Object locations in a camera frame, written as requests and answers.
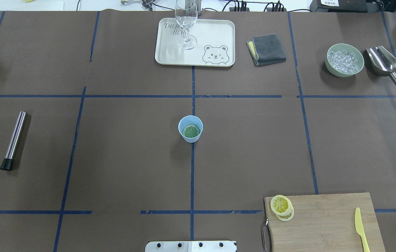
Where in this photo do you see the steel muddler black tip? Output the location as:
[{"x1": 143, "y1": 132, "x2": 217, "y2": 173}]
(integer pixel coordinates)
[{"x1": 0, "y1": 111, "x2": 27, "y2": 171}]

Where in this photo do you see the light blue plastic cup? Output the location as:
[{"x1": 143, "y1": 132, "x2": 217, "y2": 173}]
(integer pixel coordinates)
[{"x1": 178, "y1": 115, "x2": 203, "y2": 143}]

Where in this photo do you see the yellow lemon slice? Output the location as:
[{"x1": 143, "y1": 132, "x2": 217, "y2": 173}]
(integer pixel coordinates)
[
  {"x1": 275, "y1": 208, "x2": 294, "y2": 222},
  {"x1": 270, "y1": 195, "x2": 293, "y2": 216}
]

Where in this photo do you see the green lime slice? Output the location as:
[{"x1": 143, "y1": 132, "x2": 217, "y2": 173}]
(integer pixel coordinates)
[{"x1": 182, "y1": 124, "x2": 201, "y2": 138}]

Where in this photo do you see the cream bear serving tray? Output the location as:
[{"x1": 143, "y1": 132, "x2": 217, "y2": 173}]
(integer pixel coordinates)
[{"x1": 155, "y1": 18, "x2": 236, "y2": 67}]

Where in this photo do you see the yellow folded cloth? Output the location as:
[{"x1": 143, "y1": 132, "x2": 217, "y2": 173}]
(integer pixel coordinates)
[{"x1": 247, "y1": 41, "x2": 258, "y2": 60}]

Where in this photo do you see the grey folded cloth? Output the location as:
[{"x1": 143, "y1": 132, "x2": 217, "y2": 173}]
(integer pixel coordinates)
[{"x1": 246, "y1": 34, "x2": 287, "y2": 67}]

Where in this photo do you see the clear wine glass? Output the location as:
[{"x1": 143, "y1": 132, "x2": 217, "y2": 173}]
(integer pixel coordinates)
[{"x1": 175, "y1": 0, "x2": 198, "y2": 50}]

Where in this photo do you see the green bowl of ice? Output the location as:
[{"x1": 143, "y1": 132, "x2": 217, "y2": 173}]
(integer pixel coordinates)
[{"x1": 325, "y1": 43, "x2": 365, "y2": 78}]

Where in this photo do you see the bamboo cutting board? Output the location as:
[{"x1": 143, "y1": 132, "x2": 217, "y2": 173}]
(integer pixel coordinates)
[{"x1": 264, "y1": 192, "x2": 385, "y2": 252}]

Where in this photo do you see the yellow plastic knife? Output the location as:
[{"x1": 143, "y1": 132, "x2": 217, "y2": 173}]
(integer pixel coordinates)
[{"x1": 354, "y1": 207, "x2": 370, "y2": 252}]

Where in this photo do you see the steel ice scoop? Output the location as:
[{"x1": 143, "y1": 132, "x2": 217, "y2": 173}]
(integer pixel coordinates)
[{"x1": 366, "y1": 46, "x2": 396, "y2": 86}]

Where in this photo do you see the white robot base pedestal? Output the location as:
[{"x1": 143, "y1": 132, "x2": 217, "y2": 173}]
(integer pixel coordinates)
[{"x1": 145, "y1": 240, "x2": 238, "y2": 252}]

